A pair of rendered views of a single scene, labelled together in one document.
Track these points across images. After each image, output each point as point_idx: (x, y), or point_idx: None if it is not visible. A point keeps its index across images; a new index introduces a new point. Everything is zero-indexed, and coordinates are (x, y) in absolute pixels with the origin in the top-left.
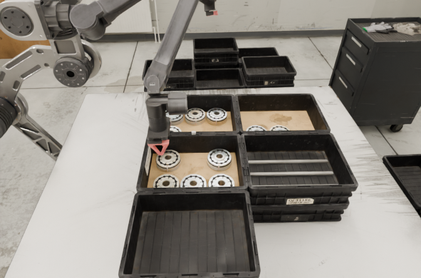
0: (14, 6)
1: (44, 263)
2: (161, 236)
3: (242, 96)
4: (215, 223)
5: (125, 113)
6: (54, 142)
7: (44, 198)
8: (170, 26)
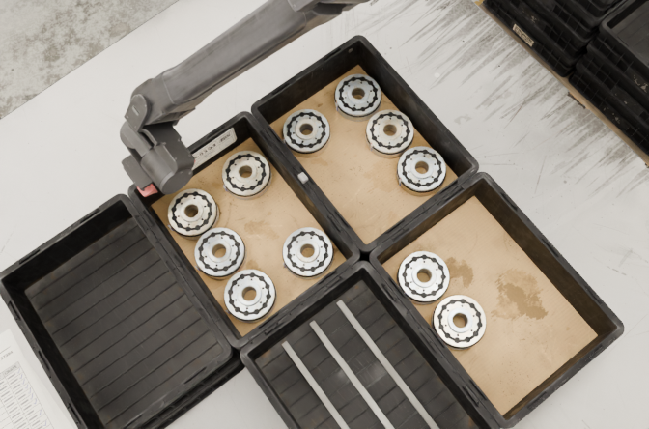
0: None
1: (31, 151)
2: (113, 271)
3: (491, 188)
4: (180, 331)
5: None
6: None
7: (109, 55)
8: (216, 41)
